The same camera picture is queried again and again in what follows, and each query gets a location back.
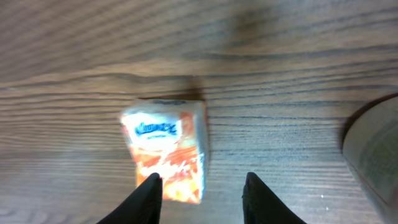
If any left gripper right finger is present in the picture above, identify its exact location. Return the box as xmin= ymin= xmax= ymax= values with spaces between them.
xmin=242 ymin=172 xmax=305 ymax=224

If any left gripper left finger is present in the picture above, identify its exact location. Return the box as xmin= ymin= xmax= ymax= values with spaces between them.
xmin=98 ymin=173 xmax=162 ymax=224

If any green lid jar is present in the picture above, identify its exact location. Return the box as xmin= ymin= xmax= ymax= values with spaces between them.
xmin=343 ymin=97 xmax=397 ymax=224

